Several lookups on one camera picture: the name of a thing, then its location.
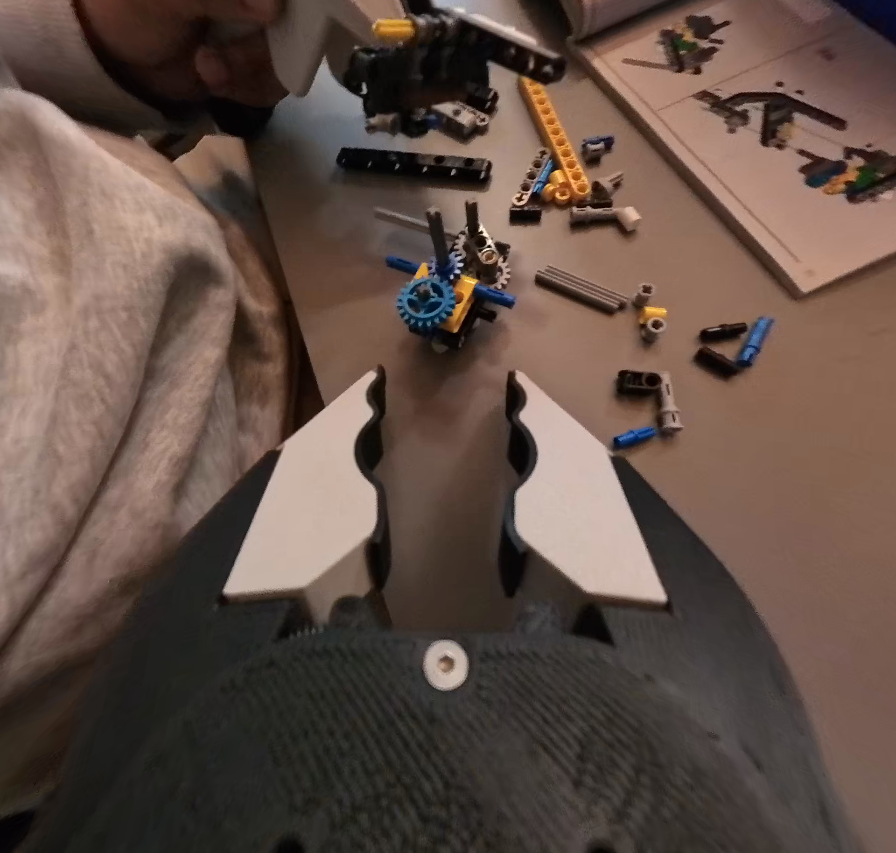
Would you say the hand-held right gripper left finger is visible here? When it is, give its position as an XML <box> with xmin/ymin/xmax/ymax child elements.
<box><xmin>223</xmin><ymin>366</ymin><xmax>393</xmax><ymax>624</ymax></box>

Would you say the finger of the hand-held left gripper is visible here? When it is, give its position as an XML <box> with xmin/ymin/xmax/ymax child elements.
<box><xmin>265</xmin><ymin>0</ymin><xmax>436</xmax><ymax>98</ymax></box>

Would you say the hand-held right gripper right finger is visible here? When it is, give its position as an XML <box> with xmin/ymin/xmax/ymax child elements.
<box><xmin>497</xmin><ymin>370</ymin><xmax>669</xmax><ymax>623</ymax></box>

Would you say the black lego frame assembly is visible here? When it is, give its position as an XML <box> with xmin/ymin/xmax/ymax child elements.
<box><xmin>346</xmin><ymin>8</ymin><xmax>568</xmax><ymax>144</ymax></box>

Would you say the lego gear assembly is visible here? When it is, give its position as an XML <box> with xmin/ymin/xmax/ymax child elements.
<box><xmin>384</xmin><ymin>197</ymin><xmax>519</xmax><ymax>357</ymax></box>

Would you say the person's left forearm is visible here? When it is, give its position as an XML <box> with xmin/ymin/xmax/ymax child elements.
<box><xmin>0</xmin><ymin>0</ymin><xmax>96</xmax><ymax>92</ymax></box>

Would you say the grey lego axle connector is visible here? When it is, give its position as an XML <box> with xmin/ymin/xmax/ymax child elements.
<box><xmin>654</xmin><ymin>370</ymin><xmax>684</xmax><ymax>438</ymax></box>

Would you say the long black lego beam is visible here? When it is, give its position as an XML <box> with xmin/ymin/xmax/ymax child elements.
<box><xmin>335</xmin><ymin>146</ymin><xmax>494</xmax><ymax>186</ymax></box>

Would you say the grey and yellow lego connector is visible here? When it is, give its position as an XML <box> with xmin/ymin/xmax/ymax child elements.
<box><xmin>633</xmin><ymin>282</ymin><xmax>670</xmax><ymax>343</ymax></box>

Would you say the dark grey lego axle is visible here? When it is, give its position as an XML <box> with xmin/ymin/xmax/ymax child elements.
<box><xmin>545</xmin><ymin>264</ymin><xmax>630</xmax><ymax>308</ymax></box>
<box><xmin>535</xmin><ymin>271</ymin><xmax>621</xmax><ymax>315</ymax></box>

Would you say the long yellow lego beam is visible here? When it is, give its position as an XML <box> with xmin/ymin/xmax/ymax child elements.
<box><xmin>517</xmin><ymin>75</ymin><xmax>596</xmax><ymax>207</ymax></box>

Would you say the short grey lego beam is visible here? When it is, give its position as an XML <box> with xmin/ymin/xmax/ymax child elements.
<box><xmin>509</xmin><ymin>148</ymin><xmax>554</xmax><ymax>210</ymax></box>

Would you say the lego instruction booklet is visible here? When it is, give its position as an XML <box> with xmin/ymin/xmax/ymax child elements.
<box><xmin>483</xmin><ymin>0</ymin><xmax>896</xmax><ymax>301</ymax></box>

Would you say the person's left hand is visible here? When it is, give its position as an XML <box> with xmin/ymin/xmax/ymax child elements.
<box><xmin>73</xmin><ymin>0</ymin><xmax>287</xmax><ymax>108</ymax></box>

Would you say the grey connector with white bush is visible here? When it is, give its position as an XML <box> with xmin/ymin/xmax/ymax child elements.
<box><xmin>568</xmin><ymin>204</ymin><xmax>642</xmax><ymax>233</ymax></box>

